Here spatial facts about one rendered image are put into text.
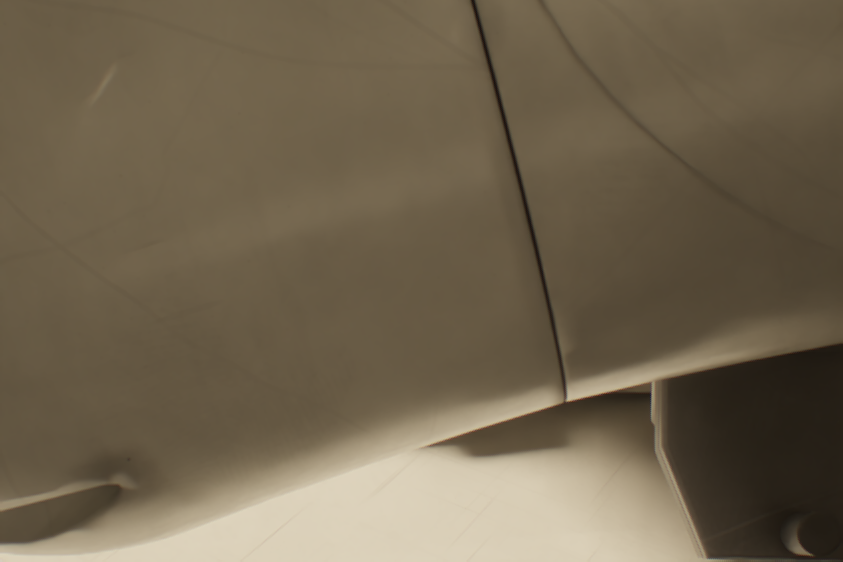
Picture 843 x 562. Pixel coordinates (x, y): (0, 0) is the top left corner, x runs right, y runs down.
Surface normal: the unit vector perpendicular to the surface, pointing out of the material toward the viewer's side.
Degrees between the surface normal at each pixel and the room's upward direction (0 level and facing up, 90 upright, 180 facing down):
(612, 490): 0
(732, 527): 65
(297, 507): 0
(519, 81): 84
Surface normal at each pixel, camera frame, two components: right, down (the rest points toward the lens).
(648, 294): 0.14, 0.72
